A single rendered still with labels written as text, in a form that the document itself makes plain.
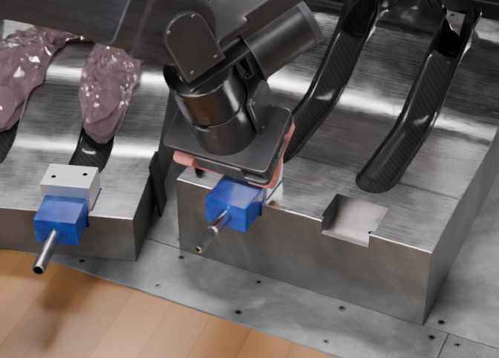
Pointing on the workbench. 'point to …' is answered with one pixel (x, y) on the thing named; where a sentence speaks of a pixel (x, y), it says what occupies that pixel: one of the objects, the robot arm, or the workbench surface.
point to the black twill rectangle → (157, 183)
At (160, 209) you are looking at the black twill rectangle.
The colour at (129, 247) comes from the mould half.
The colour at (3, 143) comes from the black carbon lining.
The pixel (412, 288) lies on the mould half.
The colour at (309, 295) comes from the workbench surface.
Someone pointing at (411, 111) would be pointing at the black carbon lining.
